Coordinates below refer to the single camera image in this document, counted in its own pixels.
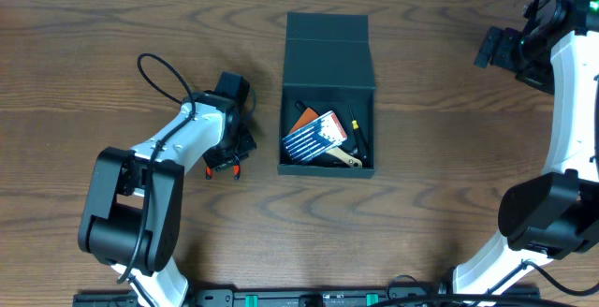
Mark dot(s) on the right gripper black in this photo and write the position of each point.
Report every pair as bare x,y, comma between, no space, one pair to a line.
544,78

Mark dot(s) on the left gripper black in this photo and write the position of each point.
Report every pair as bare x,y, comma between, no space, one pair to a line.
224,160

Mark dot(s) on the orange handled pliers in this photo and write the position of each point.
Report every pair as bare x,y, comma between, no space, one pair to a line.
209,172

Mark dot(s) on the black handled claw hammer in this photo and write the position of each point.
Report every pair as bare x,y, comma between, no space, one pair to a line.
300,106

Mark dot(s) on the orange blade wooden scraper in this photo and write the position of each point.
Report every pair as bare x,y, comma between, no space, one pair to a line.
339,155

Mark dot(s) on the blue screwdriver set case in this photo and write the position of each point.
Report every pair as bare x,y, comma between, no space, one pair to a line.
315,138

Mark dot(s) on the dark green box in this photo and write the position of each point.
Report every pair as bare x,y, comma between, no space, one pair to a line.
328,66

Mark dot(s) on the black yellow screwdriver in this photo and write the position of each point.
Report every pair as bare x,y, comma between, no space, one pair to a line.
360,140

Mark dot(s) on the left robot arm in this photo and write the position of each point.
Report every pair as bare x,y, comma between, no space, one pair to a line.
132,214

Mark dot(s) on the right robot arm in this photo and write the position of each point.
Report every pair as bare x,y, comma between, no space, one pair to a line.
555,214

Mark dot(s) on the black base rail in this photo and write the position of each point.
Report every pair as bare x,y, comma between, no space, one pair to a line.
230,298

